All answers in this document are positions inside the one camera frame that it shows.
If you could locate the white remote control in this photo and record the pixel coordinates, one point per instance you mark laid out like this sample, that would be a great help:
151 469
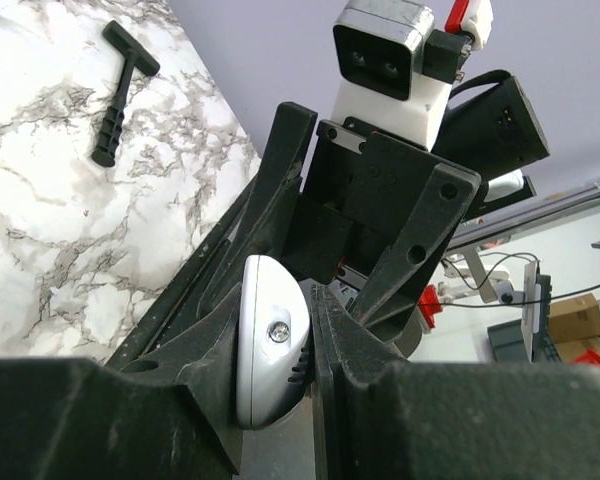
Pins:
273 344

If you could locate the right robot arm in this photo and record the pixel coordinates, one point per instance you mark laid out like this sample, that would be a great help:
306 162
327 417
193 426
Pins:
492 133

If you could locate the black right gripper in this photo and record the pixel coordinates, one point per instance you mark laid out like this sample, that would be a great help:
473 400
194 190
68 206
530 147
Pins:
365 190

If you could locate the black plastic clip part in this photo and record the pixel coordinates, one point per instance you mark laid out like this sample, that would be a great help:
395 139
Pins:
136 57

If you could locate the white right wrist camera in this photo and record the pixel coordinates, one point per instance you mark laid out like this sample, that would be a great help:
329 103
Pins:
398 69

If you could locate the cardboard box in background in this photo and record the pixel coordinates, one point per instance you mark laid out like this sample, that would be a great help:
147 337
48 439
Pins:
574 327

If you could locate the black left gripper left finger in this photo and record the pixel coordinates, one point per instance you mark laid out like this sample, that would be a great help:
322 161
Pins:
168 415

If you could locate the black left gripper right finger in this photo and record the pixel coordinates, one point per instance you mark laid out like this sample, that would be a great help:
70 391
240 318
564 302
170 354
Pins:
378 416

